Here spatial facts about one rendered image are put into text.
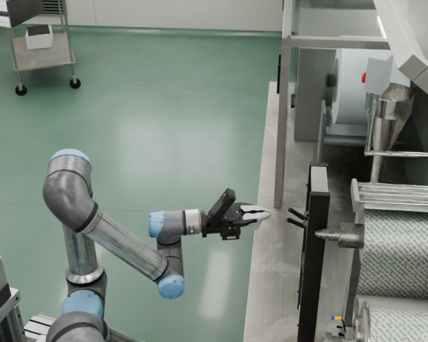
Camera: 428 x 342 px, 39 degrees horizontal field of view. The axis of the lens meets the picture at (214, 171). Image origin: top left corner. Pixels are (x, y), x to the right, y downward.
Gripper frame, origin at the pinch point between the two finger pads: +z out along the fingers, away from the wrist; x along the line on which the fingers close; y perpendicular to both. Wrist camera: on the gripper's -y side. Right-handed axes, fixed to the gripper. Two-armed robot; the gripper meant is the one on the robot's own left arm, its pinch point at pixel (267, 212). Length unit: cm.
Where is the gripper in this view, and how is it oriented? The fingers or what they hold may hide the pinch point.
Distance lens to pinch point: 181.5
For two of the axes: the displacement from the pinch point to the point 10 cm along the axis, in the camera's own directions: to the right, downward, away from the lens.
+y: 0.0, 7.7, 6.4
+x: 1.0, 6.4, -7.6
